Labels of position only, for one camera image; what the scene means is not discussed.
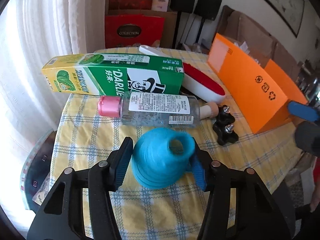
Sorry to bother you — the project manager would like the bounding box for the brown cushioned sofa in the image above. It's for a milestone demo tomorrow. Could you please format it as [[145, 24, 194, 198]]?
[[216, 5, 302, 81]]

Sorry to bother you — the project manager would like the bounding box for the red white lint brush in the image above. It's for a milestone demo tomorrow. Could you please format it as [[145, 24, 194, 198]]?
[[139, 44, 227, 104]]

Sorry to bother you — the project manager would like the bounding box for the left black speaker on stand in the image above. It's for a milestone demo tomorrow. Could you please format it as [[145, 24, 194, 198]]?
[[170, 0, 195, 48]]

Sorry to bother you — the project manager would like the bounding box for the person's right hand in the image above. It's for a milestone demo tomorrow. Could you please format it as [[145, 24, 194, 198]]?
[[310, 191, 320, 212]]

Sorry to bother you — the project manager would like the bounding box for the yellow plaid tablecloth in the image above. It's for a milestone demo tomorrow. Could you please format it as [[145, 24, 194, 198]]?
[[49, 47, 308, 240]]

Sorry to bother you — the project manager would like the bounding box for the black speaker on stand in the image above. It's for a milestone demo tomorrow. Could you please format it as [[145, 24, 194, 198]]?
[[194, 0, 222, 43], [170, 0, 195, 48]]

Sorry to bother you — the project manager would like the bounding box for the clear bottle pink cap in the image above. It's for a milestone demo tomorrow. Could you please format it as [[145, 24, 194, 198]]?
[[98, 92, 200, 127]]

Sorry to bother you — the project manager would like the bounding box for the orange cardboard box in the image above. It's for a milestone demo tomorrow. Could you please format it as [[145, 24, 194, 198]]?
[[207, 34, 308, 134]]

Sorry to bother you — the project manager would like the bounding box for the right black speaker on stand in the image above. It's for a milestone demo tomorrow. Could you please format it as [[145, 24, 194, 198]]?
[[194, 0, 222, 43]]

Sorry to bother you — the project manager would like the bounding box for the brown cardboard box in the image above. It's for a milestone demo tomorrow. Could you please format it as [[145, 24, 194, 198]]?
[[107, 9, 177, 48]]

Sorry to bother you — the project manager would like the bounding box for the black knob with screws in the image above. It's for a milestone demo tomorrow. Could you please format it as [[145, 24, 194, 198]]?
[[213, 105, 239, 146]]

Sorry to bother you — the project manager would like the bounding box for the green yellow toothpaste box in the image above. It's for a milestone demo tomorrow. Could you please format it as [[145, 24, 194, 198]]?
[[42, 53, 184, 96]]

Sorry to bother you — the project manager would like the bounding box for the red chocolate collection box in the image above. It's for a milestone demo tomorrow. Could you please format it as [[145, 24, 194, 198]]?
[[105, 14, 165, 48]]

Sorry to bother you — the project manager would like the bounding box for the white sheer curtain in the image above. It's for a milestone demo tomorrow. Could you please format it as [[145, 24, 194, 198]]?
[[1, 0, 106, 235]]

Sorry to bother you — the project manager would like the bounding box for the blue collapsible silicone funnel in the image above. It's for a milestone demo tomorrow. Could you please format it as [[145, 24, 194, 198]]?
[[132, 128, 195, 189]]

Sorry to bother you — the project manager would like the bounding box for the clear plastic storage bin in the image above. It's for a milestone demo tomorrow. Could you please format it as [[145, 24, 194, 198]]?
[[20, 129, 56, 213]]

